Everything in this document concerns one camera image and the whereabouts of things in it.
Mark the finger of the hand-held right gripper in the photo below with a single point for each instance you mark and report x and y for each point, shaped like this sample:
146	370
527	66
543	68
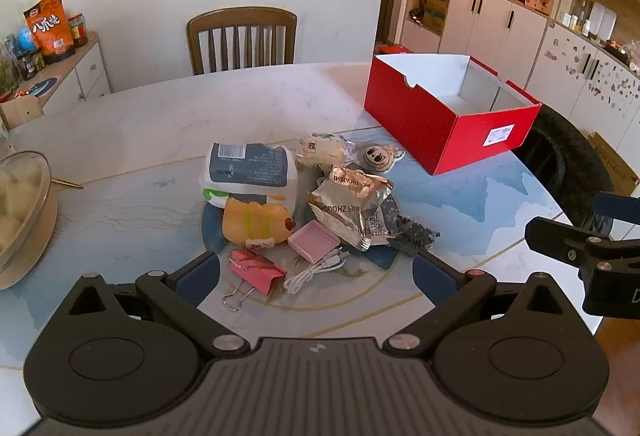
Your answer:
550	236
615	206

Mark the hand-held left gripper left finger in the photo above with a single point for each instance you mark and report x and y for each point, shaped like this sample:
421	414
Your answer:
197	278

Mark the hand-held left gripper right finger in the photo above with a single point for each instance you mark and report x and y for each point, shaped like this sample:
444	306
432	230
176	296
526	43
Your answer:
435	278

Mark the yellow squishy animal toy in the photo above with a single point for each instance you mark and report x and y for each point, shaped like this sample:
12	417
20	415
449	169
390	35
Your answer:
255	221

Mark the pink ridged case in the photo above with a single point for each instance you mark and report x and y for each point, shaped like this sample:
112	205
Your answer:
315	241

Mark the tissue paper pack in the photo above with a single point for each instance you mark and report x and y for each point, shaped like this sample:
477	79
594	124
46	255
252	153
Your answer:
250	166

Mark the red cardboard box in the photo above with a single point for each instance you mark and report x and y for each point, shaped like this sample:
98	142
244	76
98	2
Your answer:
425	116

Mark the clear bread packet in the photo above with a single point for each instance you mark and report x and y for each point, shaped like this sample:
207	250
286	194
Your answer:
322	148

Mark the marble desktop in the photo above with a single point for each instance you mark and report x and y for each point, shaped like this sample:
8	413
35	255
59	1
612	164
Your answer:
200	116

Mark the brown cardboard box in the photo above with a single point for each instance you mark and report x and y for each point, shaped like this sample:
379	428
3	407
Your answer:
615	166

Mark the dark gold-speckled packet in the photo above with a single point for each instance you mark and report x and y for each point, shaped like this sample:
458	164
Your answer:
412	233

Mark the pink binder clip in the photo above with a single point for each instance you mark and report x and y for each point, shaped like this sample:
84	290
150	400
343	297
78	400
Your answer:
255	271

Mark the black padded chair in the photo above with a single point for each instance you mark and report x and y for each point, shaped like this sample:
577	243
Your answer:
560	156

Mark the sticker-covered white cabinet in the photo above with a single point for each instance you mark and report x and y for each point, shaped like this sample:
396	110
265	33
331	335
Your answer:
585	76

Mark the bowl with glass lid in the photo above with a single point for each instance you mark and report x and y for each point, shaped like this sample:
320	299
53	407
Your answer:
22	216

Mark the white storage containers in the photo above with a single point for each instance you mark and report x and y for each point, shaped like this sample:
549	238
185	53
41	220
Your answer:
602	18

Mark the orange parcel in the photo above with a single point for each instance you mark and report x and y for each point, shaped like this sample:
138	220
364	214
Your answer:
392	49

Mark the white sideboard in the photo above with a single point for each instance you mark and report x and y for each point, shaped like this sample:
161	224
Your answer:
85	71

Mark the wooden chair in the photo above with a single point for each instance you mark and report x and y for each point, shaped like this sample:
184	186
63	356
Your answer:
240	41

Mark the small wooden box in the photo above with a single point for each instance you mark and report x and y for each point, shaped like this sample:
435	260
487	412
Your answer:
20	113

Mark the round blue pad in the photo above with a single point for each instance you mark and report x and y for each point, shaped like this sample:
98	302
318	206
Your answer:
40	86

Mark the printed cardboard box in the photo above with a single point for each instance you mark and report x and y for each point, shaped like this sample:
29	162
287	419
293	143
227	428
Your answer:
436	8

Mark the dark jars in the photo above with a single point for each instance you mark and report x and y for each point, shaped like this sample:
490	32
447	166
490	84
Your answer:
30	63

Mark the red jar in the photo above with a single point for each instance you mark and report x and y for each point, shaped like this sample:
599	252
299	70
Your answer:
77	31

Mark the orange snack bag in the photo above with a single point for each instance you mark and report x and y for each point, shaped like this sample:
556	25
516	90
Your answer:
50	28

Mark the small blue globe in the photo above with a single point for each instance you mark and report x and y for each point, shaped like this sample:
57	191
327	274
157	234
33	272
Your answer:
25	38

